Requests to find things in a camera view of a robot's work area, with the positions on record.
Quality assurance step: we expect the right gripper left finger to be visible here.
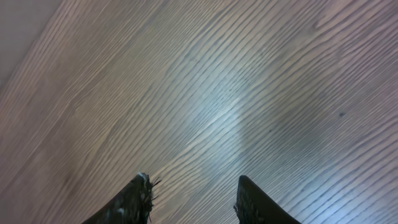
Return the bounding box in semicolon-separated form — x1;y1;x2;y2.
82;172;161;224

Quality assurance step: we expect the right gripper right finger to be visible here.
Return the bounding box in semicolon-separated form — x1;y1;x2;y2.
233;175;300;224

